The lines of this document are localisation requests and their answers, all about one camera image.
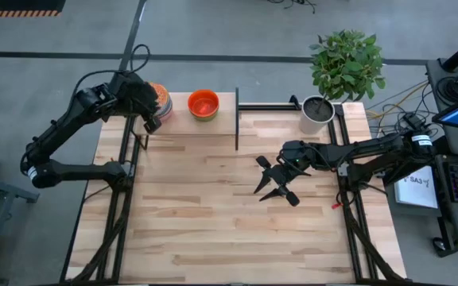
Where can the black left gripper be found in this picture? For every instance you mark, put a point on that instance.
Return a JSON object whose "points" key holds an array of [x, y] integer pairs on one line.
{"points": [[133, 95]]}

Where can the white plant pot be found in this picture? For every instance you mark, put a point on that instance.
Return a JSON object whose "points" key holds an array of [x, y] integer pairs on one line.
{"points": [[310, 123]]}

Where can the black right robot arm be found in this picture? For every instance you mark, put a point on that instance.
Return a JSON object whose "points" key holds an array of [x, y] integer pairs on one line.
{"points": [[372, 153]]}

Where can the red plastic clamp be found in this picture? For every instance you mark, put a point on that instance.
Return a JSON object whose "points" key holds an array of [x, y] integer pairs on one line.
{"points": [[335, 205]]}

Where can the orange plastic bowl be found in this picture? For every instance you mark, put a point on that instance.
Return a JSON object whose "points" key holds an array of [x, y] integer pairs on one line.
{"points": [[203, 104]]}

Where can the orange-inside blue-outside patterned bowl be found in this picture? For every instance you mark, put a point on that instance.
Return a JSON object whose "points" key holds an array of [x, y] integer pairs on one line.
{"points": [[162, 94]]}

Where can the black aluminium table frame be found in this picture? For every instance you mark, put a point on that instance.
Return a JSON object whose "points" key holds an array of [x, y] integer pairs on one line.
{"points": [[268, 106]]}

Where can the green leafy plant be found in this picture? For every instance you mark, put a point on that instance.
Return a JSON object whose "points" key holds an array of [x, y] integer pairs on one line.
{"points": [[346, 63]]}

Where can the blue-white striped ceramic bowl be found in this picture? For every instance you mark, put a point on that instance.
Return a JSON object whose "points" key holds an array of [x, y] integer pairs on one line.
{"points": [[166, 116]]}

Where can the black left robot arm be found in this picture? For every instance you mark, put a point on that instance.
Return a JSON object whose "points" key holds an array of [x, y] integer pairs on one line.
{"points": [[66, 119]]}

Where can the white box labelled SA3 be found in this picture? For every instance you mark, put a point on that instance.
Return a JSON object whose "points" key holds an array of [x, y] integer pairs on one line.
{"points": [[416, 190]]}

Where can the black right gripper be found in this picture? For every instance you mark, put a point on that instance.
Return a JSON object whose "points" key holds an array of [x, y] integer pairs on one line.
{"points": [[282, 175]]}

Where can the yellow-inside blue diamond-pattern bowl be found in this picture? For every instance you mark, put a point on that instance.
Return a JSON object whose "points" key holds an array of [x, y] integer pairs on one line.
{"points": [[168, 106]]}

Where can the black power adapter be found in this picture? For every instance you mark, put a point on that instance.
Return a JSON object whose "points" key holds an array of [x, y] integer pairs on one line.
{"points": [[414, 120]]}

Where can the black mat with hazard stripes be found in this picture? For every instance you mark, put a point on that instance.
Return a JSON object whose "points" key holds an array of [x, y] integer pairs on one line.
{"points": [[14, 6]]}

